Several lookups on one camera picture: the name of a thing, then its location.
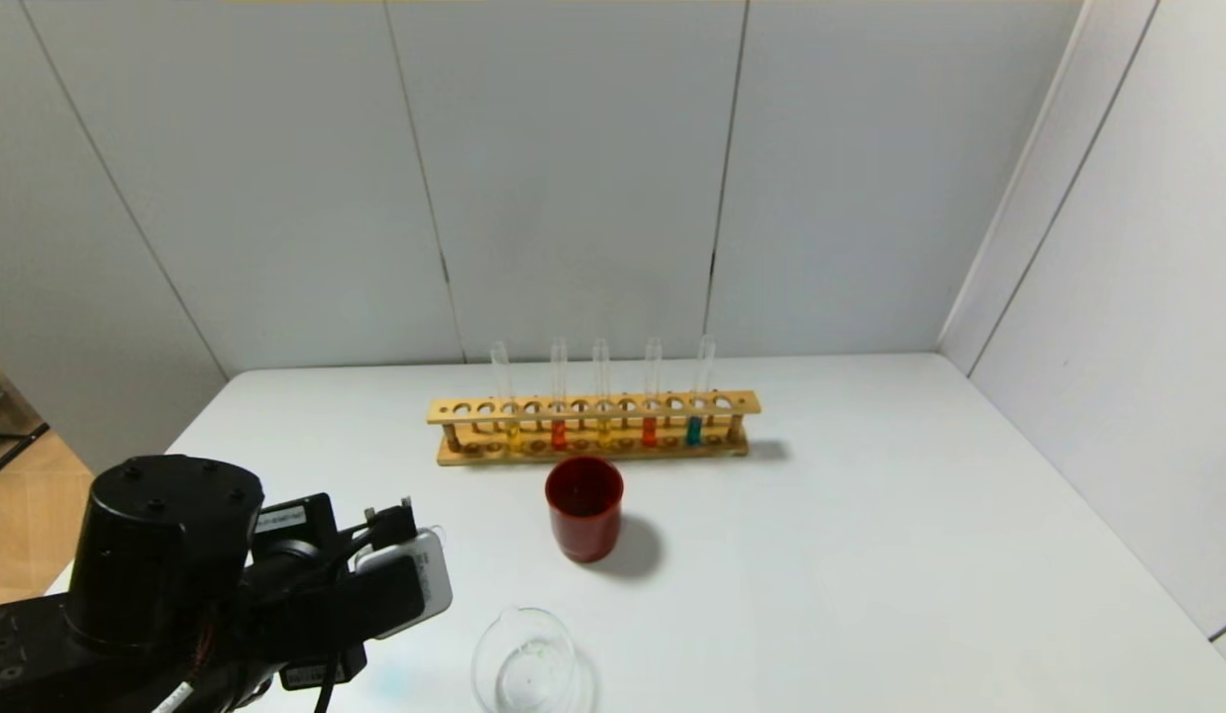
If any wooden test tube rack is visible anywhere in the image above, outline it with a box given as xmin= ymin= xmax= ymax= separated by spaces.
xmin=427 ymin=390 xmax=763 ymax=467

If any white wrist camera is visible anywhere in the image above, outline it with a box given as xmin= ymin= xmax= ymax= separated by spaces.
xmin=354 ymin=527 xmax=454 ymax=640

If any clear glass beaker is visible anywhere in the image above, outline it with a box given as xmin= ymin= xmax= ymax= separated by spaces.
xmin=472 ymin=606 xmax=579 ymax=713

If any test tube with orange pigment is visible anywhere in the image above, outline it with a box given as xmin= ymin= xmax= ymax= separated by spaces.
xmin=641 ymin=338 xmax=664 ymax=449
xmin=550 ymin=338 xmax=570 ymax=453

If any test tube with yellow pigment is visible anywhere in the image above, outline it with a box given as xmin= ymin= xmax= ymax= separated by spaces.
xmin=593 ymin=339 xmax=614 ymax=451
xmin=490 ymin=342 xmax=525 ymax=453

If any dark red plastic cup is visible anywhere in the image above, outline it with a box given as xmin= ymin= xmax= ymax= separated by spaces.
xmin=545 ymin=456 xmax=625 ymax=564

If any black metal frame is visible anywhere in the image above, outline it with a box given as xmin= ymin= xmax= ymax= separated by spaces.
xmin=0 ymin=345 xmax=51 ymax=486

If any black camera cable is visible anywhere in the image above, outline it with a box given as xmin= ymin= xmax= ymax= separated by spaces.
xmin=311 ymin=498 xmax=421 ymax=595

